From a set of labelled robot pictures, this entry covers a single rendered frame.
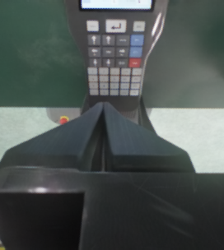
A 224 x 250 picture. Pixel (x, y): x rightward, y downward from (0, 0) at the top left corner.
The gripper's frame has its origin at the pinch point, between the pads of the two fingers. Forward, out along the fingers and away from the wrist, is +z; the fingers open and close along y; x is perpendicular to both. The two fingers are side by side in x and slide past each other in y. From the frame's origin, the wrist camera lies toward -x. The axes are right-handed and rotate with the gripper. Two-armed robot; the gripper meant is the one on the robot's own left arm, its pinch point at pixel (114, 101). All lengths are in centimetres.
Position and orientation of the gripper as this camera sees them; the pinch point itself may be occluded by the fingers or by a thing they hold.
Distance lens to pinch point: 29.2
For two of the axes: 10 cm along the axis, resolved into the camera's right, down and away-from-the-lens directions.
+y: -10.0, -0.1, -0.1
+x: -0.1, 1.5, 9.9
